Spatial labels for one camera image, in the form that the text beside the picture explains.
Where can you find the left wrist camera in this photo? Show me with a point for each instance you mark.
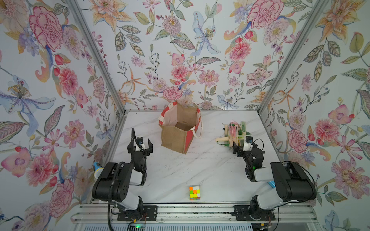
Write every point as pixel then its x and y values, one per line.
pixel 139 142

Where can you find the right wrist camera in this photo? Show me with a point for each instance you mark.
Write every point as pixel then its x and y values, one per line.
pixel 248 143

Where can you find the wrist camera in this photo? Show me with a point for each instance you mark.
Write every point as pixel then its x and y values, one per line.
pixel 248 143
pixel 139 142

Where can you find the pink green folding fan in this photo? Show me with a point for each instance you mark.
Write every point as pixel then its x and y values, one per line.
pixel 228 135

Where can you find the patterned paper cup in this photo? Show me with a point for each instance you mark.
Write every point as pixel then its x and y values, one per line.
pixel 97 170

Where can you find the red burlap tote bag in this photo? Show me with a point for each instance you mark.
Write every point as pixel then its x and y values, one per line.
pixel 179 126

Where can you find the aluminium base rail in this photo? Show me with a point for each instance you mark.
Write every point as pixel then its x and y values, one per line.
pixel 195 212

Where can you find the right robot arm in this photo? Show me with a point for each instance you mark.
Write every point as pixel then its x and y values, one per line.
pixel 292 184

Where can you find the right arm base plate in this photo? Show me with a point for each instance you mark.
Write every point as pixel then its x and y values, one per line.
pixel 246 213

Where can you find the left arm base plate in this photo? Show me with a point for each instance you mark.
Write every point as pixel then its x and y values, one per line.
pixel 145 213

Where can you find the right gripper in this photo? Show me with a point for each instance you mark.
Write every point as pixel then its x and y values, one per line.
pixel 240 150

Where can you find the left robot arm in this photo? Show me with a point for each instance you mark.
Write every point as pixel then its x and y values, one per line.
pixel 114 179

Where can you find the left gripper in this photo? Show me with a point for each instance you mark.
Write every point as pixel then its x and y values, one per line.
pixel 150 150

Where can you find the pink fan with tassel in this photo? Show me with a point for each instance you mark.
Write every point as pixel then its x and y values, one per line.
pixel 235 129

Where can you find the rubik's cube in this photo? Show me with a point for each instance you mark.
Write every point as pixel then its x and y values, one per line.
pixel 194 193

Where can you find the blue object right edge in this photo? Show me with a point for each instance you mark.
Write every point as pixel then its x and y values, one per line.
pixel 272 184

